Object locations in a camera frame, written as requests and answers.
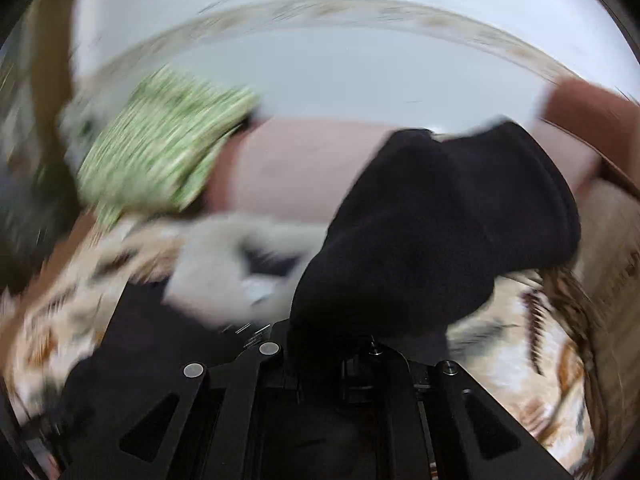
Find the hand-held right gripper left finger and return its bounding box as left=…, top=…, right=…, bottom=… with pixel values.
left=60, top=331, right=302, bottom=480

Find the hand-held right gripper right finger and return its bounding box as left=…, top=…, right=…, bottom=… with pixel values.
left=344, top=339, right=576, bottom=480

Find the black garment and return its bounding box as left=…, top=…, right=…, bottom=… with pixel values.
left=60, top=122, right=582, bottom=411

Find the beige printed blanket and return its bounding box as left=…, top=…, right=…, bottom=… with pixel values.
left=0, top=210, right=617, bottom=479

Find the green patterned cloth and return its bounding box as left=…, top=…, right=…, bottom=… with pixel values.
left=77, top=66, right=262, bottom=227

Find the dark cloth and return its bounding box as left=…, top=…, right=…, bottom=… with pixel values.
left=0, top=160, right=83, bottom=293

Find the brown cushion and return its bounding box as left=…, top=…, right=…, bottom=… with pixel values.
left=542, top=77, right=640, bottom=196

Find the wooden door frame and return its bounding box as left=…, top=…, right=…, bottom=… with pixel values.
left=29, top=47, right=77, bottom=173

